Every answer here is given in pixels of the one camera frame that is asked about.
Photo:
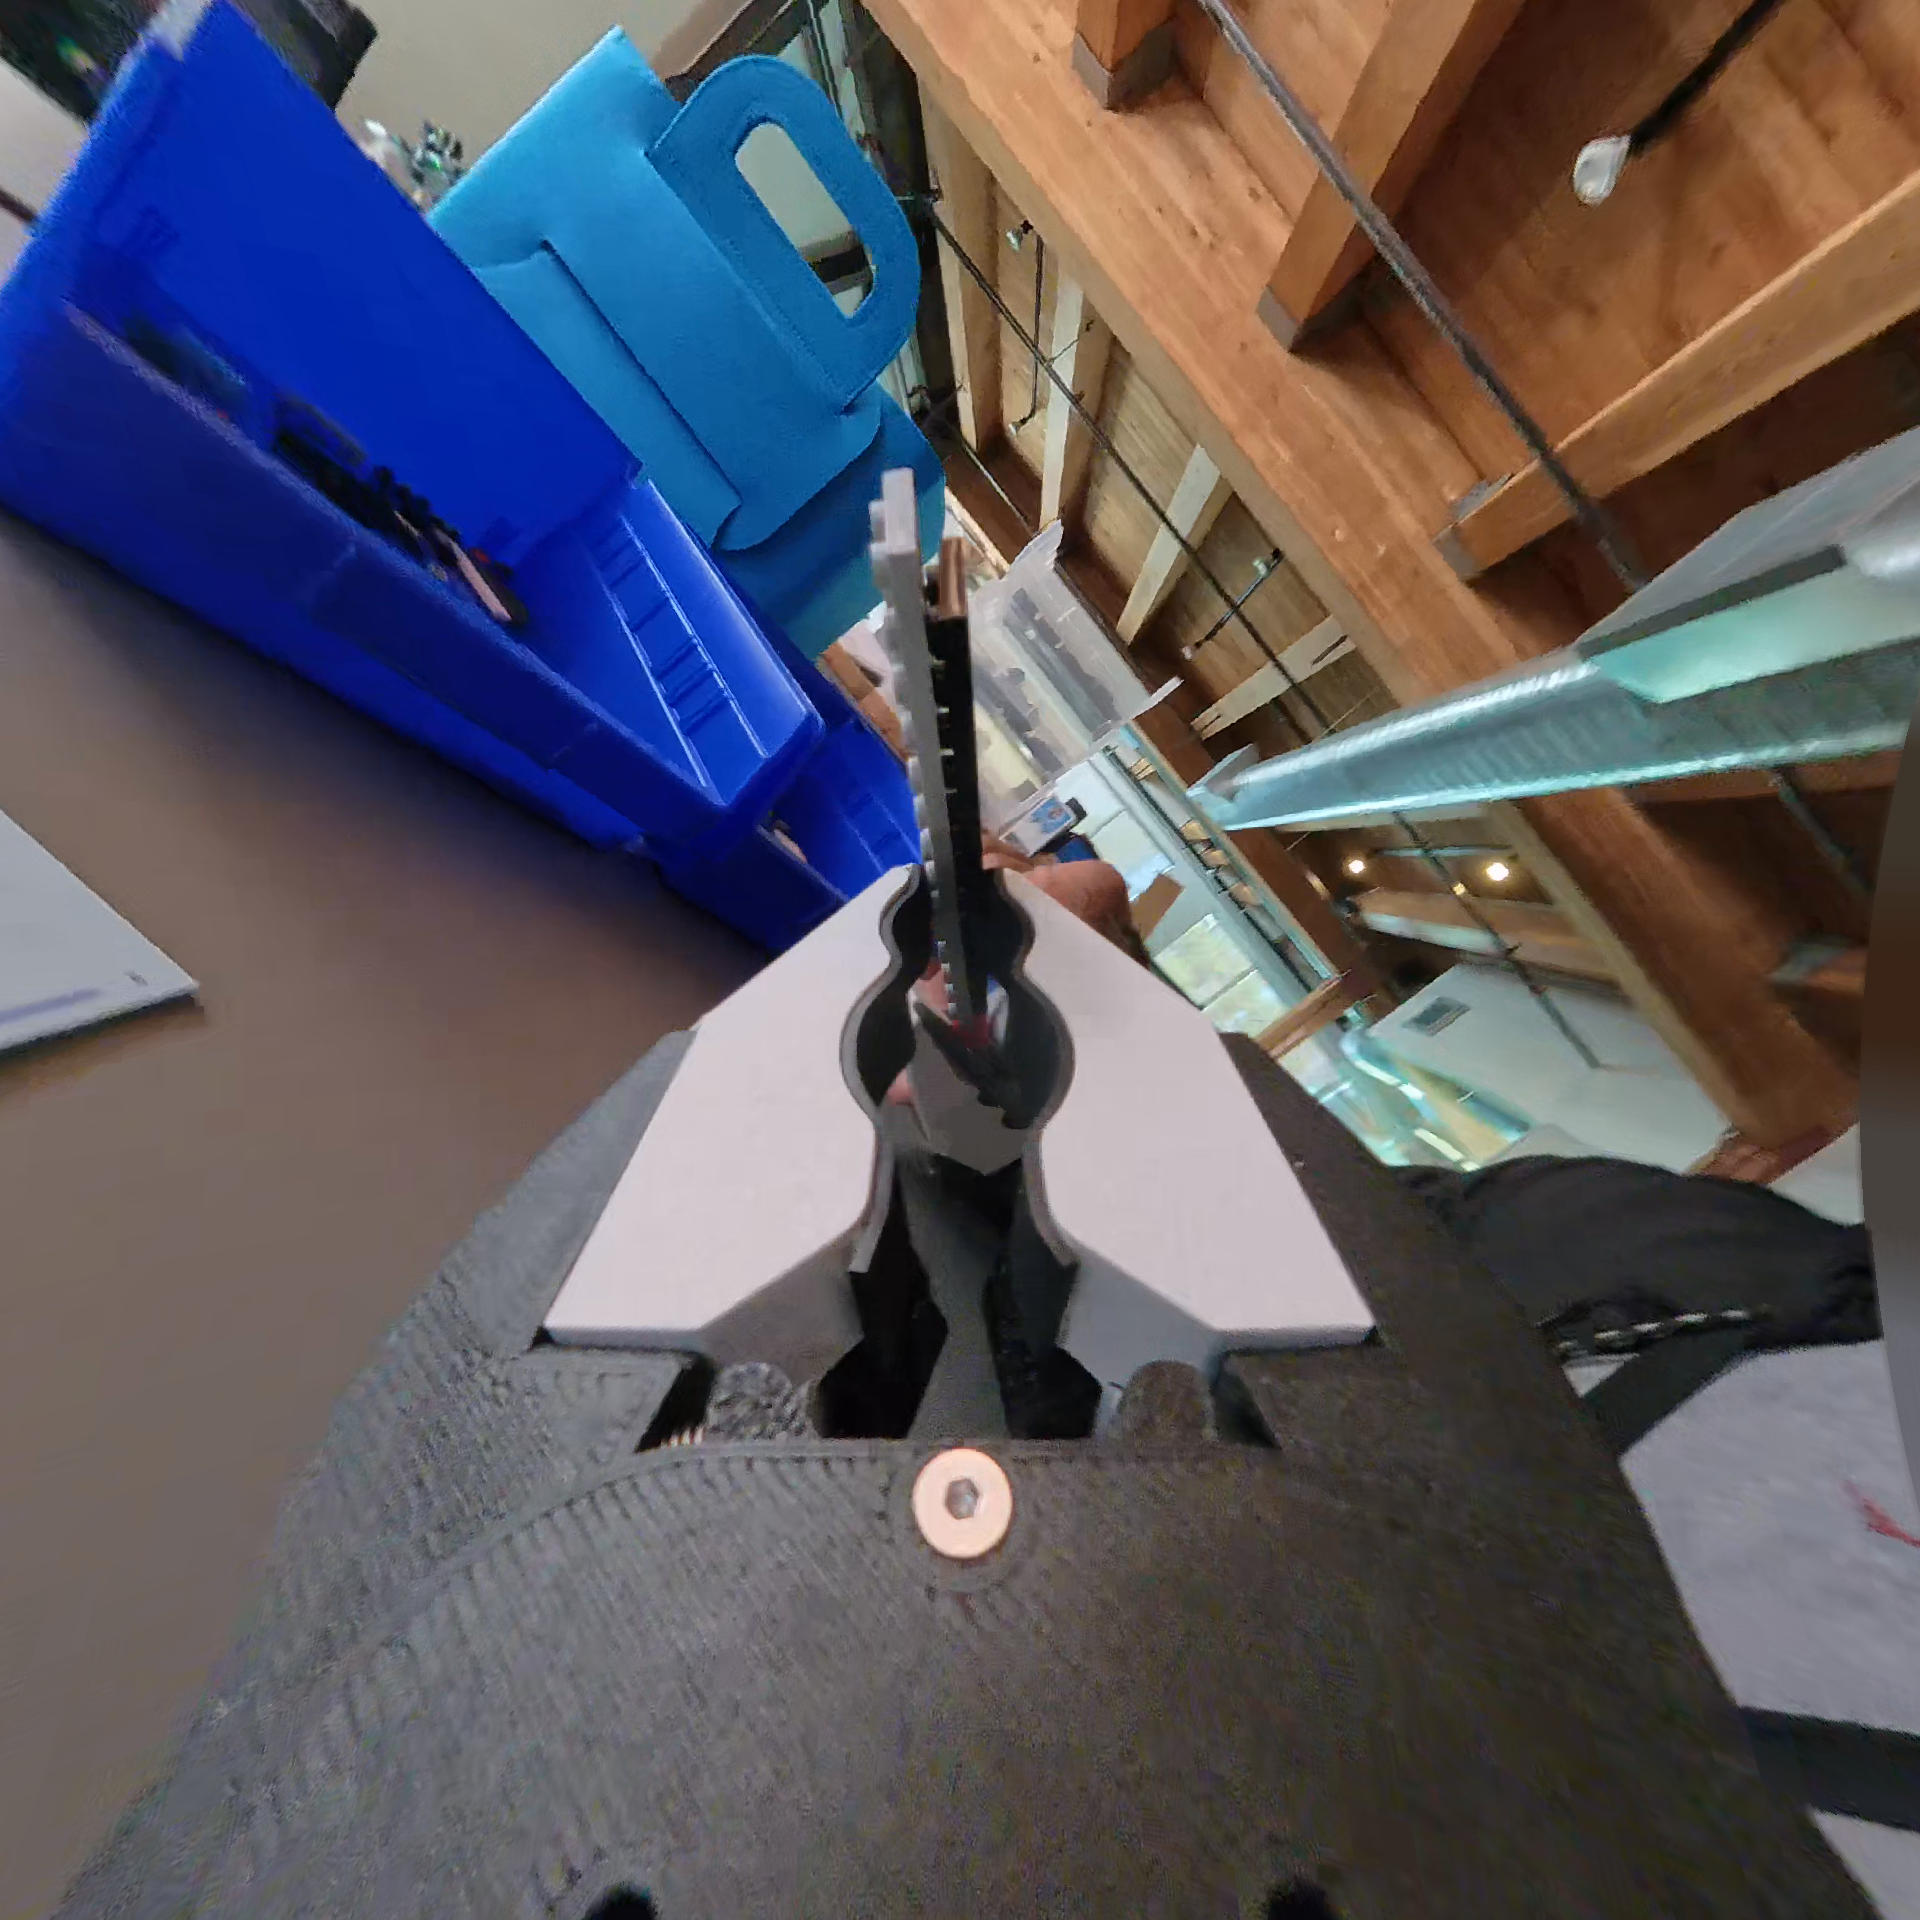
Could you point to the stack of clear storage boxes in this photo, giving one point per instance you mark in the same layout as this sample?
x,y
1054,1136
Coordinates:
x,y
1066,673

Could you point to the wall vent grille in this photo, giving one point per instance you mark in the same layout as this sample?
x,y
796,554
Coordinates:
x,y
1433,1018

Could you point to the white blue small box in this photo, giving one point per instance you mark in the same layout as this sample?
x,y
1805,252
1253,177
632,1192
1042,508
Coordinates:
x,y
1057,822

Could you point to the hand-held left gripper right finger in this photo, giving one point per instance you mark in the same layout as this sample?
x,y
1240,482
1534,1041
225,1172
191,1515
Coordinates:
x,y
1200,1199

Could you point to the long black brick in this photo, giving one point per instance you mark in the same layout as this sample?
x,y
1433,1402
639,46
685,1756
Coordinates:
x,y
961,781

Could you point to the pale blue instruction booklet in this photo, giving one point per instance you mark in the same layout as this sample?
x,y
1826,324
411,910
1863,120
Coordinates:
x,y
77,946

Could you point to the long grey brick plate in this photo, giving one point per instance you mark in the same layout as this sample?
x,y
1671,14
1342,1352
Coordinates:
x,y
907,673

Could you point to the black ceiling pole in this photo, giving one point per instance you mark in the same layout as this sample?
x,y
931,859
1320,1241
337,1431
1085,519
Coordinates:
x,y
1425,285

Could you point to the person's right forearm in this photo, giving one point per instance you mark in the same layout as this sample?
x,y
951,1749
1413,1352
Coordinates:
x,y
1652,1229

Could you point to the pile of toy bricks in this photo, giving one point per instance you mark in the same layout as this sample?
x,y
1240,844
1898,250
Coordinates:
x,y
389,510

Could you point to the grey desk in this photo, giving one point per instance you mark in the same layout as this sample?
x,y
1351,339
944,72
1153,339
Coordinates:
x,y
303,1125

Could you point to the hanging spotlight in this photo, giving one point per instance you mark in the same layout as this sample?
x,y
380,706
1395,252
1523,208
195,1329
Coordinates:
x,y
1604,160

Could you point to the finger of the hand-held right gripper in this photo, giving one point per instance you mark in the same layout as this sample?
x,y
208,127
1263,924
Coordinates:
x,y
969,1117

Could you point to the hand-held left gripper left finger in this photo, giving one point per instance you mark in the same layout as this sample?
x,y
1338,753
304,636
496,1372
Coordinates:
x,y
720,1185

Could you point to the blue plastic bin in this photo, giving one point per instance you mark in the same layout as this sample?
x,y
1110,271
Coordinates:
x,y
303,300
841,811

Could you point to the silver air duct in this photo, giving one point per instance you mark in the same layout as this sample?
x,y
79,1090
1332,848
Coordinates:
x,y
1500,735

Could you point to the blue felt bag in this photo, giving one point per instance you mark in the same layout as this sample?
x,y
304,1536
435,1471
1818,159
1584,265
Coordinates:
x,y
632,300

